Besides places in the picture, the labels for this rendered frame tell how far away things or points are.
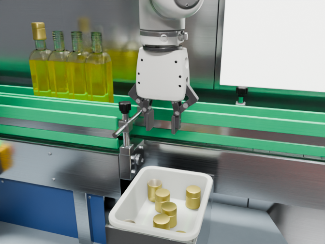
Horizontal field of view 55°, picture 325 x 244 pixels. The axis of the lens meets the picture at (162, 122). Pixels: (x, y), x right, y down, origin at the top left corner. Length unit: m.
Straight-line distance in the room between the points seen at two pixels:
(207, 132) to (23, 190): 0.55
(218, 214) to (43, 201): 0.54
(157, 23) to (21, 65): 0.74
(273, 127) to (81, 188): 0.50
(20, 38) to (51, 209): 0.58
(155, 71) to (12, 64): 0.74
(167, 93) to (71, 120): 0.29
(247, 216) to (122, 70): 0.60
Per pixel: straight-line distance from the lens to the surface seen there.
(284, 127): 0.77
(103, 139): 0.77
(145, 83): 0.61
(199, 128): 0.79
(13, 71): 1.25
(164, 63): 0.59
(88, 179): 0.83
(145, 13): 0.58
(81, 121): 0.78
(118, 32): 0.97
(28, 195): 1.00
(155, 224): 0.65
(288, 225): 1.15
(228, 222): 1.04
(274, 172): 0.80
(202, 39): 0.90
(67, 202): 0.93
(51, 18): 1.11
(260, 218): 1.08
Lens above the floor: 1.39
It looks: 21 degrees down
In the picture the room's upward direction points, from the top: straight up
